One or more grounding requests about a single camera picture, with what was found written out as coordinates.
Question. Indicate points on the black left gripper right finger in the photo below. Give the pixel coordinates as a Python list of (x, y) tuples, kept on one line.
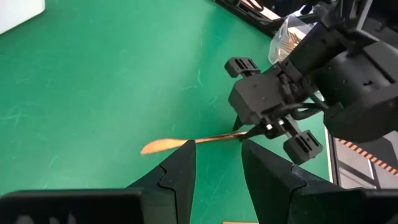
[(273, 193)]

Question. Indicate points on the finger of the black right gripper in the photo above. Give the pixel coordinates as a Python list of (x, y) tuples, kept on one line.
[(242, 67), (303, 147)]

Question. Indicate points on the gold knife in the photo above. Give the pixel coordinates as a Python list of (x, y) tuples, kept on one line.
[(161, 145)]

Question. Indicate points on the green table mat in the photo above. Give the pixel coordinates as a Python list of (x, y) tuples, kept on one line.
[(93, 93)]

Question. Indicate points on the white plastic bin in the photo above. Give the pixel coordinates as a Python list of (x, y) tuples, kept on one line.
[(18, 15)]

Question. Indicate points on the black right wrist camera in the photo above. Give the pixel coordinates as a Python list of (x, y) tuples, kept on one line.
[(255, 96)]

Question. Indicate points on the orange black striped strip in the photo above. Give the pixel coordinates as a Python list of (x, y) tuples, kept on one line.
[(367, 155)]

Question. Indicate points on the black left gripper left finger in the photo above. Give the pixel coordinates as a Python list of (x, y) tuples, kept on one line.
[(174, 186)]

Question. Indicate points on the clear plastic bin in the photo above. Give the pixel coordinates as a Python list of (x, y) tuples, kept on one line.
[(276, 49)]

